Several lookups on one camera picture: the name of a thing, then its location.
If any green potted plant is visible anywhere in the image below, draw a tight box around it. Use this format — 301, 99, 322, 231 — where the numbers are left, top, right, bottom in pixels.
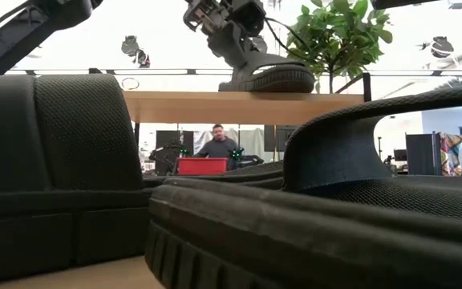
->
286, 0, 394, 96

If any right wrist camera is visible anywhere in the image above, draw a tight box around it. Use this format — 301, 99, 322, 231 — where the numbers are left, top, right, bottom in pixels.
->
225, 0, 267, 38

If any long horizontal rail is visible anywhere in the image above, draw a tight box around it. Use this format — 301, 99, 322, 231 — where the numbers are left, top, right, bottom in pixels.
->
6, 68, 462, 78

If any wooden shelf with black legs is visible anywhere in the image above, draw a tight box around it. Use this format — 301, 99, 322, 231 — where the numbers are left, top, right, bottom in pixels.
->
89, 67, 373, 174

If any colourful patterned cloth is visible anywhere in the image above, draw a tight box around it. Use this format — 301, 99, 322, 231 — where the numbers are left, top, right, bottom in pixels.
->
439, 132, 462, 177

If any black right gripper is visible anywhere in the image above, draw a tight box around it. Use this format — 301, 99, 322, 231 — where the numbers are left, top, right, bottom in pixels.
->
182, 0, 256, 69

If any black foam slide sandal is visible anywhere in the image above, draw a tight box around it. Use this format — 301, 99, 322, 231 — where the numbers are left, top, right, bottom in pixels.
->
217, 51, 316, 94
0, 73, 286, 287
144, 82, 462, 289

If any dark grey partition panel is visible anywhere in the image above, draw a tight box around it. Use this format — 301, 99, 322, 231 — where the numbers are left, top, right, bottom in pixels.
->
405, 132, 443, 176

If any black cabinet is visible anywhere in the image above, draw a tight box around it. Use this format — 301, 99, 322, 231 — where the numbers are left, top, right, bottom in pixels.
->
263, 124, 300, 161

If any red plastic bin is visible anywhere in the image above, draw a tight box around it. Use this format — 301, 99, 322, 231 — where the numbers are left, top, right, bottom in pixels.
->
177, 157, 229, 176

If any black screen panel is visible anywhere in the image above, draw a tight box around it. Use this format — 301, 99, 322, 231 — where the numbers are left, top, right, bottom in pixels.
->
155, 130, 195, 153

